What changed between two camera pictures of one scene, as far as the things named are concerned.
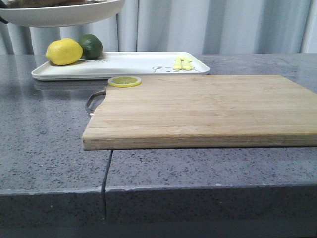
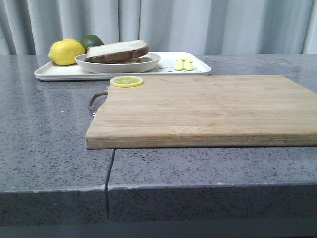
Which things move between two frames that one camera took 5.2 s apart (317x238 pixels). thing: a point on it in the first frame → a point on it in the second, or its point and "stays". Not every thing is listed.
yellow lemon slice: x=124 y=81 stays
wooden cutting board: x=186 y=111 stays
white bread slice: x=16 y=4 → x=115 y=51
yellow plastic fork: x=178 y=65 stays
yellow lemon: x=64 y=51 stays
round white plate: x=62 y=15 → x=116 y=68
